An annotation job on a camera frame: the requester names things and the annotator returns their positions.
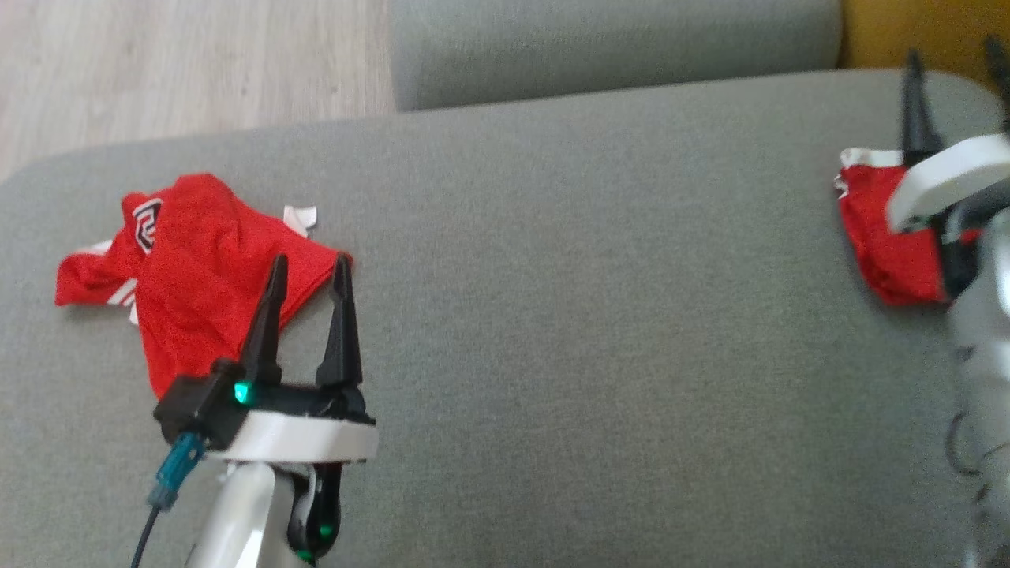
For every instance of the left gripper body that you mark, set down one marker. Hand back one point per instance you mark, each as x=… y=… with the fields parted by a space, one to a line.
x=300 y=438

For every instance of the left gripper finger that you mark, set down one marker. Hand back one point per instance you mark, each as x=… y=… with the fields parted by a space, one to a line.
x=341 y=347
x=264 y=347

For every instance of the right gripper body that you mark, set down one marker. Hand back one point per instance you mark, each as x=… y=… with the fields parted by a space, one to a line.
x=947 y=177

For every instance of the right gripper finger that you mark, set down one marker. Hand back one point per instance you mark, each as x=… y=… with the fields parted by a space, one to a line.
x=917 y=126
x=1004 y=87

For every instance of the red basketball jersey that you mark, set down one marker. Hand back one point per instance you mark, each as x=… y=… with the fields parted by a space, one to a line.
x=189 y=300

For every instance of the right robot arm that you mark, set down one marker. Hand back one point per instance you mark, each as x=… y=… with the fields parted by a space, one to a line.
x=986 y=355

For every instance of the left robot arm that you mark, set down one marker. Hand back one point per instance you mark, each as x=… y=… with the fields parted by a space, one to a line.
x=237 y=521

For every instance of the red shorts white stripe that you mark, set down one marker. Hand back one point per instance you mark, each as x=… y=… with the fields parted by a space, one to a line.
x=892 y=252

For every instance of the yellow sofa back cushion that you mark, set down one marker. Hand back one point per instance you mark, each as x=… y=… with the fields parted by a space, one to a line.
x=907 y=31

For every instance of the large grey sofa seat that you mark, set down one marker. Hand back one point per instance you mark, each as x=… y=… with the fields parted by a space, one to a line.
x=592 y=315

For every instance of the grey sofa seat cushion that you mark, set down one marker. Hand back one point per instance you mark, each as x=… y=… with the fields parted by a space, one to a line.
x=615 y=47

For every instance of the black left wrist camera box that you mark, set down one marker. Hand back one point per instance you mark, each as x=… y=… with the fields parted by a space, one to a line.
x=197 y=406

